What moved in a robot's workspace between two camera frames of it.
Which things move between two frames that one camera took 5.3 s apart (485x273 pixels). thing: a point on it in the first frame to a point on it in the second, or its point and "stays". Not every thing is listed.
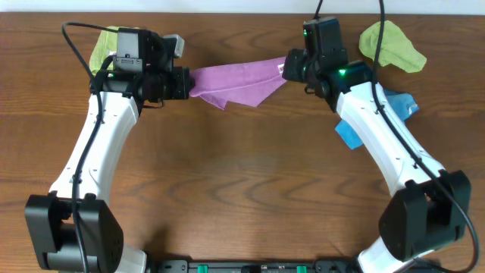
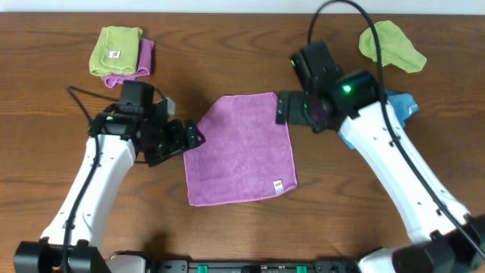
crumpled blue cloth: [405, 105] stays
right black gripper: [290, 71] to [295, 99]
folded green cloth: [106, 45] stays
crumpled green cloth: [396, 48] stays
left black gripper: [181, 88] to [180, 142]
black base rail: [254, 266] stays
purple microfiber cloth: [248, 83] to [246, 153]
